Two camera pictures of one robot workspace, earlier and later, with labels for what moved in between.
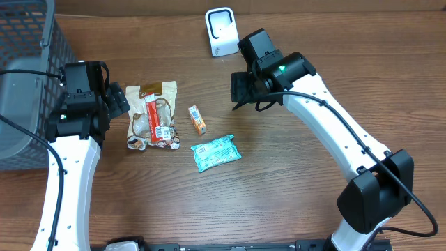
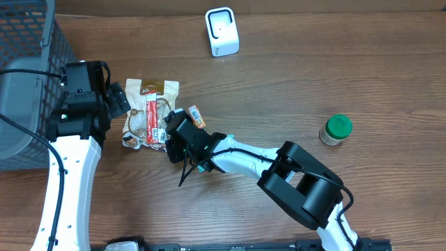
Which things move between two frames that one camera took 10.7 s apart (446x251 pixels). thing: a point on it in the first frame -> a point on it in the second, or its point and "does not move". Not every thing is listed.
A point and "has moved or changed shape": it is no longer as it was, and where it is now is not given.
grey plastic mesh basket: [30, 39] does not move
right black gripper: [240, 84] -> [178, 156]
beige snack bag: [139, 131] has moved or changed shape
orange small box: [198, 120] does not move
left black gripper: [115, 100] does not move
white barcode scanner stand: [222, 31] does not move
